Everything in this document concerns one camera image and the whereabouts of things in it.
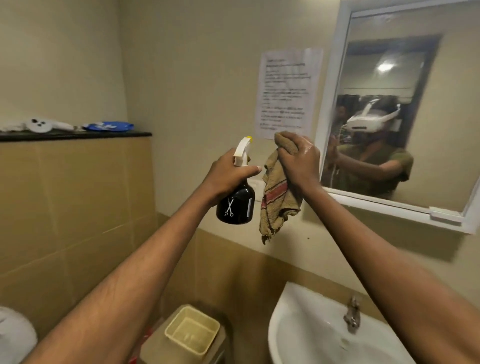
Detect person's right hand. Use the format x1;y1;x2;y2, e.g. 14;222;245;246
276;131;325;198

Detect person's left hand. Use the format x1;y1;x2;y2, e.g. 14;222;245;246
201;148;263;205

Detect black spray bottle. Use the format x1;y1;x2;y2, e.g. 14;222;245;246
215;136;257;226

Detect brown cleaning cloth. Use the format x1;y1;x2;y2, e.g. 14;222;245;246
258;131;303;245

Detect white framed mirror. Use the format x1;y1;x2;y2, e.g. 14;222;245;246
314;0;480;235

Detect white wash basin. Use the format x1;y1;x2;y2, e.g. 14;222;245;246
267;281;415;364

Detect person's right forearm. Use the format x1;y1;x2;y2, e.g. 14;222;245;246
301;185;480;364

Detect person's left forearm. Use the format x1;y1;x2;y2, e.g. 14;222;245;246
22;183;222;364

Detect printed instruction paper sheet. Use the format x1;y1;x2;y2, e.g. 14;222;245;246
255;47;324;141

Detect black stone ledge shelf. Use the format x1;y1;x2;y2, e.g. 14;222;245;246
0;129;153;143

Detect beige plastic basket tray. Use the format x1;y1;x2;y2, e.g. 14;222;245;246
164;305;221;356

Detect chrome faucet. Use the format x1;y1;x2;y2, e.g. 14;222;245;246
343;295;362;335

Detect beige plastic stool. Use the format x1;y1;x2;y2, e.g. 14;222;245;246
138;303;233;364

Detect red plastic bucket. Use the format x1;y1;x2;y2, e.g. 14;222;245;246
129;326;155;364

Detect white handheld controller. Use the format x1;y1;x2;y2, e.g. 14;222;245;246
25;118;75;134

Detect white toilet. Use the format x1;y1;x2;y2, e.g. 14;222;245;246
0;305;38;364

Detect white switch socket panel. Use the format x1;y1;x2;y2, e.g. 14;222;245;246
247;178;268;197

